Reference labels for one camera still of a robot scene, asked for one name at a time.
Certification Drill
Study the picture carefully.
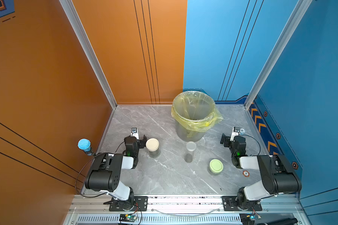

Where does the cream jar lid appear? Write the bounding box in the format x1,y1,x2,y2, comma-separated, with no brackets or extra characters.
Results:
146,138,159,152

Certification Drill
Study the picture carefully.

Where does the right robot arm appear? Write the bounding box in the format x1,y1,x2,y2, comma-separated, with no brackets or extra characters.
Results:
220,134,302,211

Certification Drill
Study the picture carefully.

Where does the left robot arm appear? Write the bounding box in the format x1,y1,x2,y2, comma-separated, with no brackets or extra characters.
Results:
84,136,147,211

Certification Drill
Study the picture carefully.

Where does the red poker chip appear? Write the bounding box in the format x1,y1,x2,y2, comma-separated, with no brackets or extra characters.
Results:
243,170,250,177

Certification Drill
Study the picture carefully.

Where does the jar with green lid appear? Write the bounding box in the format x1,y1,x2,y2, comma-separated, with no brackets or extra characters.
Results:
208,159,223,175

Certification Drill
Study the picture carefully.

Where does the tall jar with clear lid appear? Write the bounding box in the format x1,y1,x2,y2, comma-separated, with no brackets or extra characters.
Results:
185,142,196,163

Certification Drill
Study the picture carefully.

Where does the blue foam-tipped microphone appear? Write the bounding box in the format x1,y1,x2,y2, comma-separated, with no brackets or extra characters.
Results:
78,138,94,156

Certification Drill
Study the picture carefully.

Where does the yellow trash bag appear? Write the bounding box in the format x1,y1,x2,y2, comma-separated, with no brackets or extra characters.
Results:
171,90,223,133

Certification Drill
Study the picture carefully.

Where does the right circuit board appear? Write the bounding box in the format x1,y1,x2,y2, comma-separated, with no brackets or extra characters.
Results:
246,214,261,224

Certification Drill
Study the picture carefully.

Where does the left green circuit board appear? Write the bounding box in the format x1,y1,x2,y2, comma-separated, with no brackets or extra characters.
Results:
119,214,138,224

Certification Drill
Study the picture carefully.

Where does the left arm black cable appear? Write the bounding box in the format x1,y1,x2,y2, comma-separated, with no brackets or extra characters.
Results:
75,153,113,198

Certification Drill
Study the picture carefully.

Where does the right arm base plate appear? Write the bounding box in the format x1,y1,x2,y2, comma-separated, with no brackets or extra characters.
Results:
222,196,263,212

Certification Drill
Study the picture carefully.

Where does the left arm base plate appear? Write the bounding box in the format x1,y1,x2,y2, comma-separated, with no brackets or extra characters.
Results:
109,196,148,212

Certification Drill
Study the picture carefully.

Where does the aluminium front rail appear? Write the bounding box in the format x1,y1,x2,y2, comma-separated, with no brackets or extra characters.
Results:
63,194,310,225

